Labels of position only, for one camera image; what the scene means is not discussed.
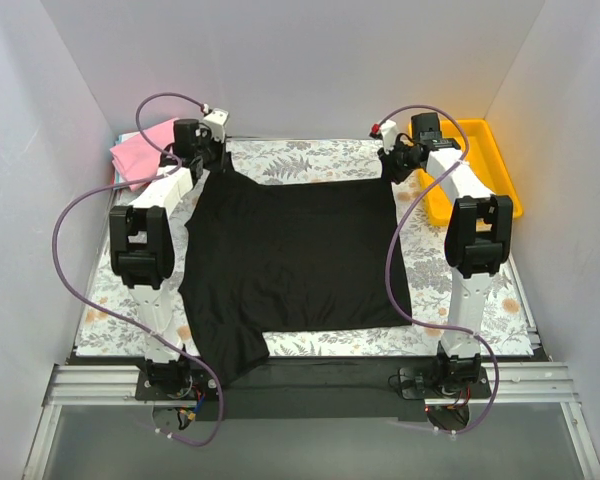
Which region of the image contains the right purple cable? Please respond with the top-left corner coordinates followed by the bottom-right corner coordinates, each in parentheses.
top-left (372, 103), bottom-right (501, 436)

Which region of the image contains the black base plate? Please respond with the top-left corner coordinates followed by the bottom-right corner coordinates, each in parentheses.
top-left (134, 355), bottom-right (499, 422)

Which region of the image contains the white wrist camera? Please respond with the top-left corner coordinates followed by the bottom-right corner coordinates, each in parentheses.
top-left (201, 108), bottom-right (229, 143)
top-left (369, 120), bottom-right (400, 153)

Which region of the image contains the floral patterned table mat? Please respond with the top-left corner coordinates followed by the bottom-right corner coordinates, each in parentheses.
top-left (76, 140), bottom-right (532, 358)

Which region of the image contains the purple cable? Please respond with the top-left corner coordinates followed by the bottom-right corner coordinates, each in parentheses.
top-left (52, 92), bottom-right (230, 447)
top-left (372, 103), bottom-right (501, 436)

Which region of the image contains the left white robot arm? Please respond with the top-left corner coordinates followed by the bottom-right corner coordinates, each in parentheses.
top-left (109, 109), bottom-right (231, 365)

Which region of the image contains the teal folded t-shirt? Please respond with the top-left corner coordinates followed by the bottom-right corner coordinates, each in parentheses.
top-left (111, 135), bottom-right (125, 185)

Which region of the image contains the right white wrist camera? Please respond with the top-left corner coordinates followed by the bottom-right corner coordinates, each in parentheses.
top-left (369, 120), bottom-right (400, 153)

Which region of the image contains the pink folded t-shirt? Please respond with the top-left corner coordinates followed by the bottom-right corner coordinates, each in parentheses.
top-left (110, 117), bottom-right (177, 183)

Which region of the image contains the aluminium frame rail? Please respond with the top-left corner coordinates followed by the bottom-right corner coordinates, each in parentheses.
top-left (45, 360), bottom-right (579, 405)

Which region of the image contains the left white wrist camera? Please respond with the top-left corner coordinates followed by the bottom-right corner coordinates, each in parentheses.
top-left (201, 108), bottom-right (229, 143)

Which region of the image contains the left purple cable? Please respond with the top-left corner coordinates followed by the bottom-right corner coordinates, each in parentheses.
top-left (52, 92), bottom-right (230, 447)

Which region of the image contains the yellow plastic tray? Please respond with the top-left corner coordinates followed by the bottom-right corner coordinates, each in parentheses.
top-left (424, 119), bottom-right (524, 227)

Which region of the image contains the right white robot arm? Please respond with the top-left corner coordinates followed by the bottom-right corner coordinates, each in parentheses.
top-left (370, 107), bottom-right (514, 361)

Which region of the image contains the black t-shirt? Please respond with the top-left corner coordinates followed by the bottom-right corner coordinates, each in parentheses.
top-left (179, 171), bottom-right (412, 385)

